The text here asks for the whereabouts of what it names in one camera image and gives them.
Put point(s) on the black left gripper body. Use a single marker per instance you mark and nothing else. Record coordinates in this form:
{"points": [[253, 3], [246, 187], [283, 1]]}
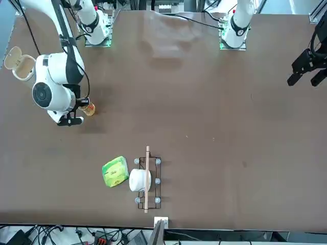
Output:
{"points": [[322, 35]]}

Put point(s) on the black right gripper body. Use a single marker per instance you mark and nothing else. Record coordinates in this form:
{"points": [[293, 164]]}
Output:
{"points": [[84, 101]]}

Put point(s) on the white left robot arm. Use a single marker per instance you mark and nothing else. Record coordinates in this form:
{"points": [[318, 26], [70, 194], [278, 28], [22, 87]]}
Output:
{"points": [[238, 23]]}

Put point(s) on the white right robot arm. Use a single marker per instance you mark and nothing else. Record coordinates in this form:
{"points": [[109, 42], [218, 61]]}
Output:
{"points": [[56, 69]]}

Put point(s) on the green tissue pack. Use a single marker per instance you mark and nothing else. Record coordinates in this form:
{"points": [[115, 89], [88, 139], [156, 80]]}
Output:
{"points": [[115, 172]]}

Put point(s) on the cream bin with flip lid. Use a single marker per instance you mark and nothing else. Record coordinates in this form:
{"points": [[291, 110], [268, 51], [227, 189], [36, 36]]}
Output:
{"points": [[21, 67]]}

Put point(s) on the wooden dowel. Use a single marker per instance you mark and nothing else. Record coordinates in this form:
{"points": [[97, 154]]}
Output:
{"points": [[147, 158]]}

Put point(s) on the red and black connector block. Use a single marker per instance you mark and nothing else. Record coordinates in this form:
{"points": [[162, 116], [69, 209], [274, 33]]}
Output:
{"points": [[101, 240]]}

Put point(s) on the large black power adapter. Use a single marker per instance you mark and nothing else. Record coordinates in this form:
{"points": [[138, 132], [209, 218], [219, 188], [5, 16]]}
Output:
{"points": [[18, 238]]}

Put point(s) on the aluminium frame profile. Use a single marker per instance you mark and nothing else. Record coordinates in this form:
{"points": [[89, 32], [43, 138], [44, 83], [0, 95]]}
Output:
{"points": [[20, 10], [315, 14]]}

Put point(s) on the aluminium arm base plate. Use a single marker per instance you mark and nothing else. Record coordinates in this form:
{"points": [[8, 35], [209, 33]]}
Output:
{"points": [[89, 45], [242, 48]]}

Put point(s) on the aluminium camera post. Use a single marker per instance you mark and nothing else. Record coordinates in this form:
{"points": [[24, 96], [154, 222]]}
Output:
{"points": [[160, 229]]}

